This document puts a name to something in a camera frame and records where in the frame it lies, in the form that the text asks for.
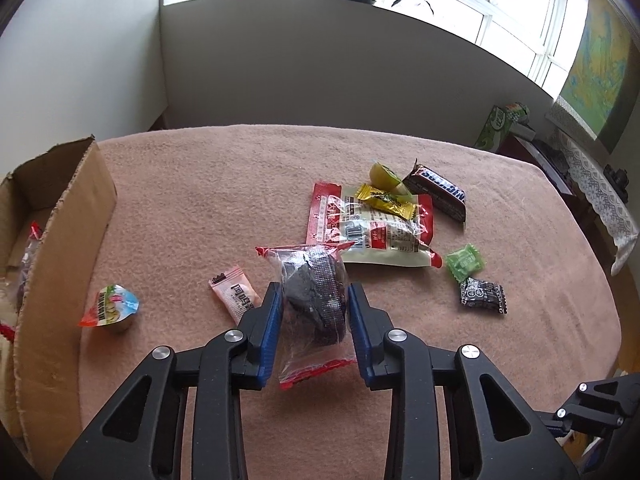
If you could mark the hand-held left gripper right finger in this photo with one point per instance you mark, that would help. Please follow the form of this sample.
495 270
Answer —
357 330

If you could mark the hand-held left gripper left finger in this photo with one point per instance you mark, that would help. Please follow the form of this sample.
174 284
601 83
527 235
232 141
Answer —
270 330

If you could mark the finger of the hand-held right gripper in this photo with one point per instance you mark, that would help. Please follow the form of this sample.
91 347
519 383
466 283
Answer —
595 402

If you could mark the clear bag of dark snack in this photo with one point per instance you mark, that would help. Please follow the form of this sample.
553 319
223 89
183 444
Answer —
312 300

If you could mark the red and white snack pouch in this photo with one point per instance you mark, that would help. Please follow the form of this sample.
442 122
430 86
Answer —
380 240

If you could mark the cardboard box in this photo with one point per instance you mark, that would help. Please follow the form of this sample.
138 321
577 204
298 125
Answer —
60 260

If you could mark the pink wrapped candy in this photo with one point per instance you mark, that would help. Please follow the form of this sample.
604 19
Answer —
235 296

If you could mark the green wrapped candy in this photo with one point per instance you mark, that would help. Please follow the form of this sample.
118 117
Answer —
465 261

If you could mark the black wrapped candy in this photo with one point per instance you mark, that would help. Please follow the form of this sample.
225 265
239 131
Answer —
481 295

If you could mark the yellow candy wrapper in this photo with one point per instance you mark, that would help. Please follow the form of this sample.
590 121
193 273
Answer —
387 201

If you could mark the yellowish jelly cup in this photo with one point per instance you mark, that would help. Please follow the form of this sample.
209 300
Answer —
384 176

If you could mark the dark brown chocolate bar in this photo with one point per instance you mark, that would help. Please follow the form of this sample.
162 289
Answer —
437 191

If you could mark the jelly cup with colourful lid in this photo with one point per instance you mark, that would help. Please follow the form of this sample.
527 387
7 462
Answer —
110 307

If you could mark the white lace cloth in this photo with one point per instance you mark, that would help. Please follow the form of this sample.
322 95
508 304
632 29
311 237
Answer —
595 185

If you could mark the dark wooden cabinet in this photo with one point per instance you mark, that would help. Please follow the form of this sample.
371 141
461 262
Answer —
545 165

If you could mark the green carton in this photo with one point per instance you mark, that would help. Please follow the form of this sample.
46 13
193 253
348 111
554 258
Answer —
497 125

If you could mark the clear red-edged packet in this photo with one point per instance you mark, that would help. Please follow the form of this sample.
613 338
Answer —
4 334
31 255

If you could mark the small white box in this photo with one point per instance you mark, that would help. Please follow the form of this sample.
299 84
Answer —
522 130

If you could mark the window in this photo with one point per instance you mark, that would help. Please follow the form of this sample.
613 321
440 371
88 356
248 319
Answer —
510 10

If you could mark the small black camera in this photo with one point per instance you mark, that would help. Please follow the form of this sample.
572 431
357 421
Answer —
617 177

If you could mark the wall map poster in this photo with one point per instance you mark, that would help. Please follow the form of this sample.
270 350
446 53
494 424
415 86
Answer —
595 75

